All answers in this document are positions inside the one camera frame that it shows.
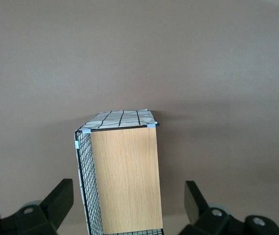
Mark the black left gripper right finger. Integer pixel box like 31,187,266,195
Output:
178,180,279,235

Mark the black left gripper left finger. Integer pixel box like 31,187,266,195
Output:
0,178,74,235

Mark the light wooden step shelf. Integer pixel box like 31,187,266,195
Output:
90,127,163,234

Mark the wire basket with checked liner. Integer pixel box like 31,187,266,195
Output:
73,109,166,235

